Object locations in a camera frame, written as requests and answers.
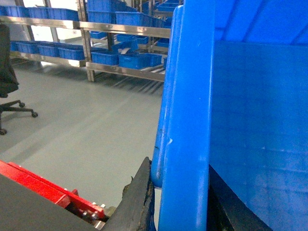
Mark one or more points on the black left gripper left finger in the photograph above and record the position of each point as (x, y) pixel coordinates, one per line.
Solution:
(136, 210)

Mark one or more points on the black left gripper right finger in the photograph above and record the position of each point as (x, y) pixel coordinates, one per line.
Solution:
(226, 211)

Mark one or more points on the large blue plastic crate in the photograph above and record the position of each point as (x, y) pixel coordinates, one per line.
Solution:
(235, 99)

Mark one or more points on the stainless steel roller shelf rack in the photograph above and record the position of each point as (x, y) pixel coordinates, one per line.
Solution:
(100, 35)

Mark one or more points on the black swivel office chair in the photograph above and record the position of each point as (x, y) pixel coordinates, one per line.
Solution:
(8, 80)

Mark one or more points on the red table edge frame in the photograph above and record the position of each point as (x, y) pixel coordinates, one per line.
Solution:
(69, 200)

